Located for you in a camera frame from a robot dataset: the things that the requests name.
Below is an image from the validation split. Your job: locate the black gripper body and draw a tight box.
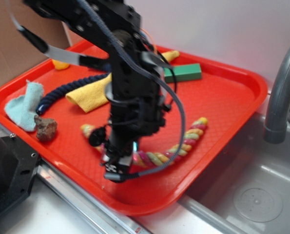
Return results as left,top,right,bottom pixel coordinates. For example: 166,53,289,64
106,96,165,156

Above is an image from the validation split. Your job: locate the multicolored twisted rope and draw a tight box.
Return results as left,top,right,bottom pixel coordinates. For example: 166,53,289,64
80,117,209,169

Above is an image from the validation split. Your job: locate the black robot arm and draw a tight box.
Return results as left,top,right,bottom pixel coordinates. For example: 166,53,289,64
20,0,165,158

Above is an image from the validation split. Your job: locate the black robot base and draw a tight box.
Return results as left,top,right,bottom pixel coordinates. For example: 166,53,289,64
0,136,40,218

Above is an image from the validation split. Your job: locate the yellow cloth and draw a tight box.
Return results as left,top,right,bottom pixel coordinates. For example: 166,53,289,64
65,50,180,114

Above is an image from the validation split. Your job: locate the green rectangular block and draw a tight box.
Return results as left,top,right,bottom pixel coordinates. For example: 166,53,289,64
164,63,202,83

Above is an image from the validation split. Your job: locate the red plastic tray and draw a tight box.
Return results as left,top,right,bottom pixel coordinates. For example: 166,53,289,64
0,53,268,216

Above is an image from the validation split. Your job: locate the brown rock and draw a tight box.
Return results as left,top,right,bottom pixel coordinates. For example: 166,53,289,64
34,116,58,142

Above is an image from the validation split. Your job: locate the yellow rubber duck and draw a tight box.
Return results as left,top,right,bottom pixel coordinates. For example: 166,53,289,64
52,59,70,70

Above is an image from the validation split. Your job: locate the light blue cloth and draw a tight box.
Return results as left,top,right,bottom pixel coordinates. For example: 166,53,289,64
4,80,44,132

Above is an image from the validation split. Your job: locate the brown cardboard panel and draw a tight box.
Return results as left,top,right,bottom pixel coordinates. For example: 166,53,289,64
0,0,83,87

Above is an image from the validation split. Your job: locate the grey sink basin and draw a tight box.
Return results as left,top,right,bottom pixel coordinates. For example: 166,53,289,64
179,114,290,234

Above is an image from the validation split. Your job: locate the sink drain cover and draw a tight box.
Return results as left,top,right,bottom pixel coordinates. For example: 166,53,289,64
233,185,283,223

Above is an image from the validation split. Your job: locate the grey faucet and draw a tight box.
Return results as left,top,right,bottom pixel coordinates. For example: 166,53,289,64
263,48,290,144

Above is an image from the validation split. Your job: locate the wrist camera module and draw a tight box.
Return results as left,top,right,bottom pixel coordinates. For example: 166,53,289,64
100,149,133,183

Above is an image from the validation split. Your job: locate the grey flat ribbon cable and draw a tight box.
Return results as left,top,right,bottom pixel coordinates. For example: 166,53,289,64
5,0,111,70

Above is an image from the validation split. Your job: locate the dark blue twisted rope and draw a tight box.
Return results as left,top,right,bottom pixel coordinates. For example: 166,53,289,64
36,73,111,116

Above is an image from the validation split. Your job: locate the grey braided cable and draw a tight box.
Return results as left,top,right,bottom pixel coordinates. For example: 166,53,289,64
78,0,186,182

